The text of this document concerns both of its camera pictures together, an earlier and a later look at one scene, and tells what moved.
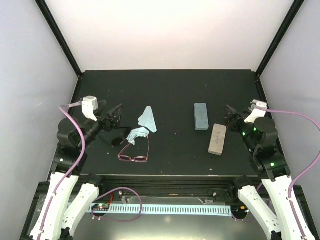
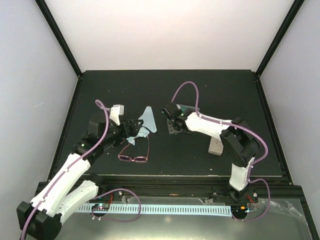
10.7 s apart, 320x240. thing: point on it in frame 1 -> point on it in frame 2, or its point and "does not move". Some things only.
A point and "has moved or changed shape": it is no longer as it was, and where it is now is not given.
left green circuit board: x=100 y=207 does not move
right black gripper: x=232 y=115 -> x=171 y=130
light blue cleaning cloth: x=147 y=119 does not move
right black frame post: x=296 y=7 does not move
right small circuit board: x=239 y=210 does not move
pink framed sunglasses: x=138 y=159 does not move
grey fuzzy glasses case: x=217 y=140 does not move
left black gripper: x=113 y=122 -> x=133 y=132
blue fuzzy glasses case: x=201 y=116 has moved or changed shape
